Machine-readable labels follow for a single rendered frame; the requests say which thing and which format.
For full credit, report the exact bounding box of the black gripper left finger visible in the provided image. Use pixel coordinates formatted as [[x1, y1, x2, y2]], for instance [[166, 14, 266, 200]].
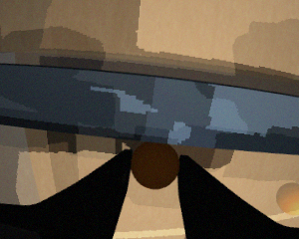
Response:
[[0, 148, 133, 239]]

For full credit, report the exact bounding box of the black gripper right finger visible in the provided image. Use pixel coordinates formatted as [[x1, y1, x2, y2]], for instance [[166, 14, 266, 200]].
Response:
[[177, 155, 299, 239]]

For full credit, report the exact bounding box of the dark brown ball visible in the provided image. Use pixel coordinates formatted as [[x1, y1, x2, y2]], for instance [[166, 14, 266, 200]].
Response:
[[131, 142, 180, 190]]

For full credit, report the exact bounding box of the translucent orange ball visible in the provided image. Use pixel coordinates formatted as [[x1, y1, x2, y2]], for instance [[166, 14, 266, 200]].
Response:
[[276, 182, 299, 215]]

